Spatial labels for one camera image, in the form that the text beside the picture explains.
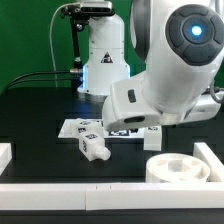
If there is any white right fence bar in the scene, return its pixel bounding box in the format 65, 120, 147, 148
193, 142, 224, 183

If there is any white front fence bar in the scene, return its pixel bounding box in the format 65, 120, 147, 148
0, 182, 224, 211

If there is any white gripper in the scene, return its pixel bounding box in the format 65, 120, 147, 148
102, 71, 221, 131

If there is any black cable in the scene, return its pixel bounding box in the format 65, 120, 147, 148
2, 69, 84, 95
6, 77, 83, 92

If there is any white marker sheet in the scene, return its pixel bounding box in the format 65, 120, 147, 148
58, 119, 146, 139

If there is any white cable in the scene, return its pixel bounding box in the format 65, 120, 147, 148
49, 3, 80, 89

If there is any white fence bar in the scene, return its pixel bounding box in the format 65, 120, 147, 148
0, 182, 224, 211
193, 142, 224, 183
0, 143, 12, 175

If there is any black cable upper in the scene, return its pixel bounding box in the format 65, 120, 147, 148
2, 69, 84, 95

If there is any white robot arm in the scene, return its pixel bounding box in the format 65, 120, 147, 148
79, 0, 224, 131

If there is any black cable lower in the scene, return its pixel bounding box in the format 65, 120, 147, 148
6, 77, 83, 92

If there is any grey depth camera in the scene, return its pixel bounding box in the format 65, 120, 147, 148
80, 1, 114, 17

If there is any white round stool seat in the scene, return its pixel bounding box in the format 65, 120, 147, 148
145, 153, 210, 183

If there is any white left fence bar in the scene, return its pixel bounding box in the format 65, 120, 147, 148
0, 143, 12, 175

